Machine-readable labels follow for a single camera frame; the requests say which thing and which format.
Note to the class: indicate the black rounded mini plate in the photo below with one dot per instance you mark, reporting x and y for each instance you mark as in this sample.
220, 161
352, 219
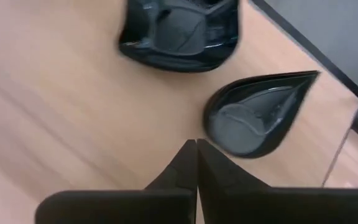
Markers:
179, 34

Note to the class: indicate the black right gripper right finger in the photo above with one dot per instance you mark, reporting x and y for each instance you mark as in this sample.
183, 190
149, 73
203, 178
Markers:
275, 205

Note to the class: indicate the black teardrop mini plate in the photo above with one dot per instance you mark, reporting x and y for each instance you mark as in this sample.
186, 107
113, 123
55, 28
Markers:
250, 118

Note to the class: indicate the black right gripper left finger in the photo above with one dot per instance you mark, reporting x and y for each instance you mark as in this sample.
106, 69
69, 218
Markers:
120, 207

